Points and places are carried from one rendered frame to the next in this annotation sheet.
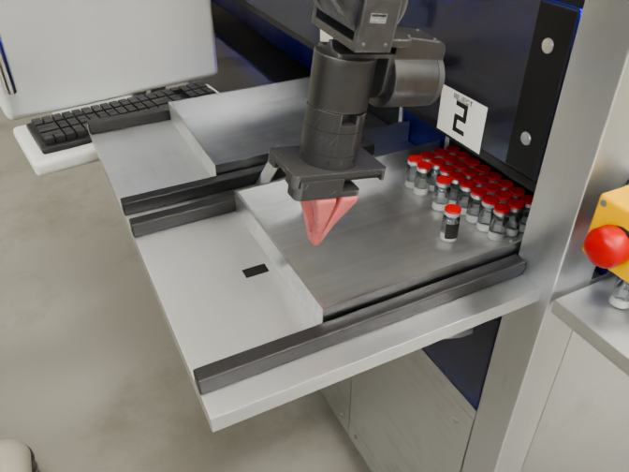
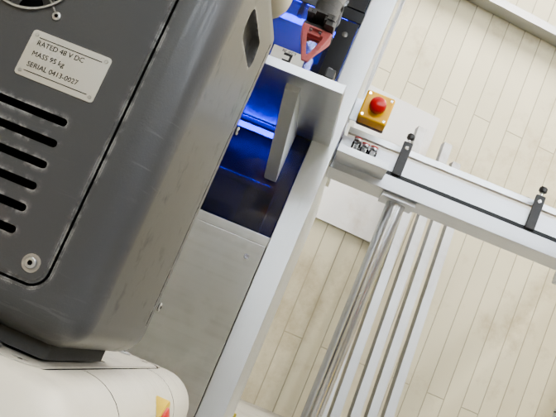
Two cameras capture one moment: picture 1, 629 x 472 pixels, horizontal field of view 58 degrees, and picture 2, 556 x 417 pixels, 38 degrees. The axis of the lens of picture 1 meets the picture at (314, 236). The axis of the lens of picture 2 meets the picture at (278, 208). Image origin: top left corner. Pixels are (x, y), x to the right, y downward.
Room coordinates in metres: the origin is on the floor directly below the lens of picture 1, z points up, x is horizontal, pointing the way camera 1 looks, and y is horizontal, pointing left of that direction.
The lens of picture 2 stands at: (-0.41, 1.40, 0.36)
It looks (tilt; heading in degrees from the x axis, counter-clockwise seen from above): 10 degrees up; 301
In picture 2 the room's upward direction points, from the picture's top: 23 degrees clockwise
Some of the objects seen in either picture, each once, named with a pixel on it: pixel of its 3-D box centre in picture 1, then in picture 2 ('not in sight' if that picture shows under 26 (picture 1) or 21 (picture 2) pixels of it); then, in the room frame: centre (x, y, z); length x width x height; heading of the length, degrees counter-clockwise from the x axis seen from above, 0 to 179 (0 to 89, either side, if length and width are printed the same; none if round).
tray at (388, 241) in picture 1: (391, 217); not in sight; (0.62, -0.10, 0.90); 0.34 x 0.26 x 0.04; 117
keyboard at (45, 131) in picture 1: (131, 112); not in sight; (1.14, 0.39, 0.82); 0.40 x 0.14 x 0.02; 124
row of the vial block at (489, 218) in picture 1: (460, 193); not in sight; (0.67, -0.20, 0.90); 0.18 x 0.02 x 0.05; 27
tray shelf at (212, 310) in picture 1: (289, 188); (190, 66); (0.74, 0.04, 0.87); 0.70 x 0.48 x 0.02; 27
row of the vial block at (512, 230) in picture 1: (473, 189); not in sight; (0.68, -0.22, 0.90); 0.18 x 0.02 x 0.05; 27
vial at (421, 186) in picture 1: (422, 178); not in sight; (0.71, -0.16, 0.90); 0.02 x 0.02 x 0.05
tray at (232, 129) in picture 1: (285, 120); not in sight; (0.93, 0.05, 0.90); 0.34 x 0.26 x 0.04; 117
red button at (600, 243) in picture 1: (610, 245); (377, 106); (0.43, -0.28, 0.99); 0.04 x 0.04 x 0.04; 27
